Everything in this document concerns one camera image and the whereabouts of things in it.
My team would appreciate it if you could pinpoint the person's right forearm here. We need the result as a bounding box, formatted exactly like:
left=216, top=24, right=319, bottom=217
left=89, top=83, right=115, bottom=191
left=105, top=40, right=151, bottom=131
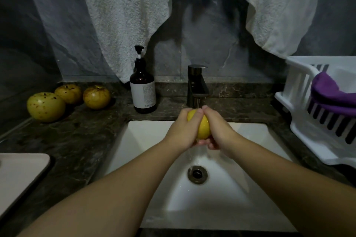
left=234, top=137, right=356, bottom=237

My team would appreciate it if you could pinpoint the black faucet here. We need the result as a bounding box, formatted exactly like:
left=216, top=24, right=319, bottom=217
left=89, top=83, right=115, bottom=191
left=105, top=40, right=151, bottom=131
left=187, top=64, right=210, bottom=108

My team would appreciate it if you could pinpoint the person's right hand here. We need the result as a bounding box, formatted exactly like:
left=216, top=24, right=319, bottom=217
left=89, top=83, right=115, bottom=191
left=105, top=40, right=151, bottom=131
left=198, top=105, right=247, bottom=157

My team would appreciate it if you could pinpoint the beige plastic tray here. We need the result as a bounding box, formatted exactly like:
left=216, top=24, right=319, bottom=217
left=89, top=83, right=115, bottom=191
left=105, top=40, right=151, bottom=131
left=0, top=153, right=51, bottom=219

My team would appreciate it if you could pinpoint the group of yellow apples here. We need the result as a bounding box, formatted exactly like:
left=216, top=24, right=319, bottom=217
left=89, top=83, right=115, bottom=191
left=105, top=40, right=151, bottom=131
left=27, top=83, right=112, bottom=123

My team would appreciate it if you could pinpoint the person's left hand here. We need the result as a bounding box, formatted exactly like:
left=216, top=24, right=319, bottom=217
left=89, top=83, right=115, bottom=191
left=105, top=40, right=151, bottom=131
left=163, top=107, right=205, bottom=156

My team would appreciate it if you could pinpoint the person's left forearm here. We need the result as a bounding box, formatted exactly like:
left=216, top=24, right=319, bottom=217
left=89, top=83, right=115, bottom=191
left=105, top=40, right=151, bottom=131
left=17, top=138, right=178, bottom=237

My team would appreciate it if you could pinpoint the spotted yellow apple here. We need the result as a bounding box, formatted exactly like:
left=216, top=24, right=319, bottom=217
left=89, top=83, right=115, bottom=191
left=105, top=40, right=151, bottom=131
left=187, top=109, right=212, bottom=140

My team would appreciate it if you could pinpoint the purple cloth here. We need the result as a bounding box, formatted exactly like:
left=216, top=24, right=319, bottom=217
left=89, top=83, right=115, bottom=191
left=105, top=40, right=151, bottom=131
left=310, top=71, right=356, bottom=117

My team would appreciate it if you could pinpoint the white hanging towel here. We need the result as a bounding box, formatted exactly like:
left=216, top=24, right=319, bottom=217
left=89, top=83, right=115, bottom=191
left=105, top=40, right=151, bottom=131
left=69, top=0, right=326, bottom=83

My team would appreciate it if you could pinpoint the white sink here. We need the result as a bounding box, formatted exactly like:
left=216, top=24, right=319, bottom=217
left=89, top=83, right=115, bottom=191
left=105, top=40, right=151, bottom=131
left=103, top=120, right=298, bottom=233

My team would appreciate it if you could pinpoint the white plastic basket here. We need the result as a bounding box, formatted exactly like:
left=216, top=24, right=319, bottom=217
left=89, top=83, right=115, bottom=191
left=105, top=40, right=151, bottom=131
left=275, top=56, right=356, bottom=169

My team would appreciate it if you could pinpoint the dark soap pump bottle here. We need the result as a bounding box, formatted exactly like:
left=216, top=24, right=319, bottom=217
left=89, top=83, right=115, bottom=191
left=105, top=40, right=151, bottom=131
left=129, top=45, right=158, bottom=114

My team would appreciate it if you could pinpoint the metal sink drain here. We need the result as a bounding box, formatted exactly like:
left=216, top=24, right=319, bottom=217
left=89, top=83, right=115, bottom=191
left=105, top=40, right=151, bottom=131
left=187, top=165, right=209, bottom=185

